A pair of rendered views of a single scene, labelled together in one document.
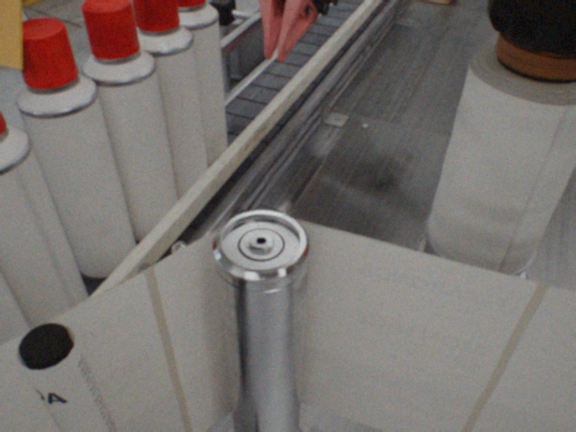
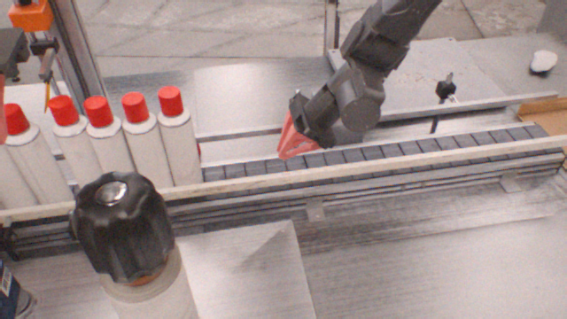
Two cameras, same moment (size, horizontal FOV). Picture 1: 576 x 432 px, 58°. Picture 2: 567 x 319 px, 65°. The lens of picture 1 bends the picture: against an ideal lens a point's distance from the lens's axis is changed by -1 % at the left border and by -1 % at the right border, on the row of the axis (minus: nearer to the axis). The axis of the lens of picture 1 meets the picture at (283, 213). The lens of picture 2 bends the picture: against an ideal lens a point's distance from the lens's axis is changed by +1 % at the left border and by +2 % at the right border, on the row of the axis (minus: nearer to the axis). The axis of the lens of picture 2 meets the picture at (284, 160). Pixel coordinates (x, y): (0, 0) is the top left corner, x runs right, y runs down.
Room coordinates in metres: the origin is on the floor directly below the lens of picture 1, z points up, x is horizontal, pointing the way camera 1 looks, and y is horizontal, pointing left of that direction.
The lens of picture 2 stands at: (0.28, -0.46, 1.47)
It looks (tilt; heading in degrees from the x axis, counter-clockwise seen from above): 44 degrees down; 56
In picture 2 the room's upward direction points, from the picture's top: straight up
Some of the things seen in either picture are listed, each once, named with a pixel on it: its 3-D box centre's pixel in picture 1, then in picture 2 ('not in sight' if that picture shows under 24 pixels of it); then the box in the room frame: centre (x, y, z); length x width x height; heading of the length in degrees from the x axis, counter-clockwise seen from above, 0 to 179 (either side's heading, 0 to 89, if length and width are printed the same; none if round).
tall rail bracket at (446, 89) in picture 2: not in sight; (445, 112); (0.95, -0.06, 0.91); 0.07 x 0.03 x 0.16; 66
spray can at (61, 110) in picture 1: (78, 163); (81, 152); (0.31, 0.15, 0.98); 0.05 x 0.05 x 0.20
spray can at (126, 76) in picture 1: (133, 132); (114, 153); (0.35, 0.12, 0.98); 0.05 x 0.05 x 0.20
